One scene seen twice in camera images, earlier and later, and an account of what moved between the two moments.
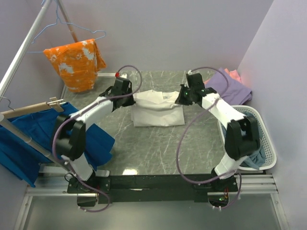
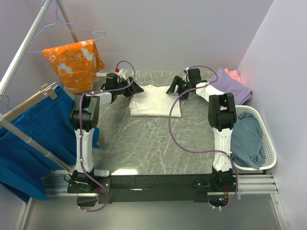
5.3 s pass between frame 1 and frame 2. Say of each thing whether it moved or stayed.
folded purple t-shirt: stayed
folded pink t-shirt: stayed
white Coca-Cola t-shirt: moved
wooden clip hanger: moved
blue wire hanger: stayed
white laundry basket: stayed
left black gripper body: moved
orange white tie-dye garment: stayed
